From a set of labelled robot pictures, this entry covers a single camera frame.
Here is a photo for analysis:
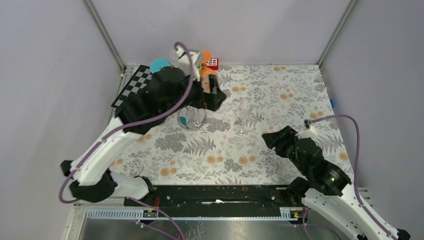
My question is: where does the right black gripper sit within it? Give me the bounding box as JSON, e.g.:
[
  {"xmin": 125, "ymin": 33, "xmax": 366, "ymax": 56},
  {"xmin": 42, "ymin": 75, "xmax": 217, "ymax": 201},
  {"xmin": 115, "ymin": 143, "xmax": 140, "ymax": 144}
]
[{"xmin": 260, "ymin": 124, "xmax": 308, "ymax": 176}]

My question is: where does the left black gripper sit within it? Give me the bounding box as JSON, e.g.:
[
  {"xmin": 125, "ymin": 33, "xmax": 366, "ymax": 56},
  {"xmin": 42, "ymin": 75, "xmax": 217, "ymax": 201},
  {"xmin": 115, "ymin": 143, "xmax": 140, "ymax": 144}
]
[{"xmin": 163, "ymin": 70, "xmax": 227, "ymax": 118}]

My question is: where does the clear wine glass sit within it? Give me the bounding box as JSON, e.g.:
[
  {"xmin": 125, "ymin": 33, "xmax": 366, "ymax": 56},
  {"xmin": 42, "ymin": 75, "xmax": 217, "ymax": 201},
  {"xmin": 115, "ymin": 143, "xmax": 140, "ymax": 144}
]
[
  {"xmin": 233, "ymin": 99, "xmax": 253, "ymax": 135},
  {"xmin": 169, "ymin": 47, "xmax": 179, "ymax": 60}
]

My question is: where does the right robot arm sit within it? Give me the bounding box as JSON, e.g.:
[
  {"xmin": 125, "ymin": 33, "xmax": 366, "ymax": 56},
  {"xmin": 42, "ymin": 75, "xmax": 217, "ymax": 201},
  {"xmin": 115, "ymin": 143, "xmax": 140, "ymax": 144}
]
[{"xmin": 262, "ymin": 125, "xmax": 411, "ymax": 240}]

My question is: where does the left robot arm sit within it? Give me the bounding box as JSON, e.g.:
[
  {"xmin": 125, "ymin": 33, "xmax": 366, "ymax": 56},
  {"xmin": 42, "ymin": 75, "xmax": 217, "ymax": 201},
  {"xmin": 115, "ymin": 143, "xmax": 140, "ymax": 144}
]
[{"xmin": 60, "ymin": 65, "xmax": 227, "ymax": 206}]

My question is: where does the chrome wine glass rack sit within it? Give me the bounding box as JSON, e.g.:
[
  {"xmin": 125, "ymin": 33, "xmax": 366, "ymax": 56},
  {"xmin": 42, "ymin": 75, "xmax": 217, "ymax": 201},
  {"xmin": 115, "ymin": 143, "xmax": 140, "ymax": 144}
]
[{"xmin": 177, "ymin": 106, "xmax": 206, "ymax": 131}]

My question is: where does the orange wine glass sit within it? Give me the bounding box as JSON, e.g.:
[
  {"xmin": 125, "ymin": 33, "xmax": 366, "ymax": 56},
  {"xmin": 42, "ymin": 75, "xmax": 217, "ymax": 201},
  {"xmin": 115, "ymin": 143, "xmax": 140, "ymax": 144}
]
[{"xmin": 199, "ymin": 51, "xmax": 218, "ymax": 94}]

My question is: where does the blue wine glass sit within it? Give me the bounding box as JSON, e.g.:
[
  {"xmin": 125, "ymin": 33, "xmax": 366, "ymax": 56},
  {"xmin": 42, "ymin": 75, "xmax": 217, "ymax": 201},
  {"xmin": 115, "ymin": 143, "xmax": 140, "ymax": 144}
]
[{"xmin": 149, "ymin": 58, "xmax": 173, "ymax": 74}]

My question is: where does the red white block toy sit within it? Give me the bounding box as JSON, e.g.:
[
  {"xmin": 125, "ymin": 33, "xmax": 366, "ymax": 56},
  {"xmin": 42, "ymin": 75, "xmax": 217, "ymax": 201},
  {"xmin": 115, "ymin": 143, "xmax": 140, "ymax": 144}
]
[{"xmin": 205, "ymin": 57, "xmax": 219, "ymax": 71}]

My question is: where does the floral tablecloth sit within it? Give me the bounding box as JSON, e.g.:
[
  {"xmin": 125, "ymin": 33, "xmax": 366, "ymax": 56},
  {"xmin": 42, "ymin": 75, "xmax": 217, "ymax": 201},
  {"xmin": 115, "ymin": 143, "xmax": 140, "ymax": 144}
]
[{"xmin": 110, "ymin": 64, "xmax": 334, "ymax": 185}]

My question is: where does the black white checkerboard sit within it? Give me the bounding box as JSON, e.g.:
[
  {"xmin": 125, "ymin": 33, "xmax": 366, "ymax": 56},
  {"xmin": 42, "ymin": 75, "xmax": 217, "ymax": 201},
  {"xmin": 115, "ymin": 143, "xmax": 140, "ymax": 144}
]
[{"xmin": 111, "ymin": 64, "xmax": 152, "ymax": 109}]

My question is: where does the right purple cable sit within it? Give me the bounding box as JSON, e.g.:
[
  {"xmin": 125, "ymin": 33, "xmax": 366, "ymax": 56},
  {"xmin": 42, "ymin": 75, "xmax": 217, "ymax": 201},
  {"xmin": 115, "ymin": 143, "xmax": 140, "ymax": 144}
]
[{"xmin": 304, "ymin": 114, "xmax": 398, "ymax": 240}]

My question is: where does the purple cable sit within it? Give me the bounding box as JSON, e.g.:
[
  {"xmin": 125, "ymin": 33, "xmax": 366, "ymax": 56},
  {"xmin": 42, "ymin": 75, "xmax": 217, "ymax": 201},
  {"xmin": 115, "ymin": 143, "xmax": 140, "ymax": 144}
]
[
  {"xmin": 58, "ymin": 41, "xmax": 197, "ymax": 205},
  {"xmin": 304, "ymin": 114, "xmax": 398, "ymax": 240}
]

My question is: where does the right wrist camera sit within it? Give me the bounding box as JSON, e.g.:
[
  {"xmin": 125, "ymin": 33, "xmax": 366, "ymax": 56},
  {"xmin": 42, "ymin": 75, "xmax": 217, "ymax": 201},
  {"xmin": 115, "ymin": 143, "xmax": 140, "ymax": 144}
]
[{"xmin": 295, "ymin": 119, "xmax": 318, "ymax": 139}]

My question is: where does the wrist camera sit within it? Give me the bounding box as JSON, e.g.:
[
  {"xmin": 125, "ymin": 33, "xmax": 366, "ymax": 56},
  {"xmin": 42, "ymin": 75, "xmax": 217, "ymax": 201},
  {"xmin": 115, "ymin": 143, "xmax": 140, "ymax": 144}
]
[
  {"xmin": 295, "ymin": 119, "xmax": 318, "ymax": 139},
  {"xmin": 175, "ymin": 47, "xmax": 203, "ymax": 82}
]

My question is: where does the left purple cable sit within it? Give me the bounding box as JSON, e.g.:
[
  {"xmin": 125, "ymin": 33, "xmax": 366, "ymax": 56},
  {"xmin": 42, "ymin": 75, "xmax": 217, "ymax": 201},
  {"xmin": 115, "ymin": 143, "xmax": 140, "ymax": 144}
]
[{"xmin": 58, "ymin": 41, "xmax": 197, "ymax": 205}]

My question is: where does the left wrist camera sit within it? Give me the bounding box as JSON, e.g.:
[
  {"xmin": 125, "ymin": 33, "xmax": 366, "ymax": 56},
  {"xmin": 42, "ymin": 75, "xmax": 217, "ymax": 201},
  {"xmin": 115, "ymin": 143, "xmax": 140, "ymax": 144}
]
[{"xmin": 175, "ymin": 47, "xmax": 203, "ymax": 82}]

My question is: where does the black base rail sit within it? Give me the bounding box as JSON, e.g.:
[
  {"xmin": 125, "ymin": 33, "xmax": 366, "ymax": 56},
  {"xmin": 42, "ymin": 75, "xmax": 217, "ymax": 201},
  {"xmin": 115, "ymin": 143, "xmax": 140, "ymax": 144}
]
[{"xmin": 123, "ymin": 185, "xmax": 306, "ymax": 220}]

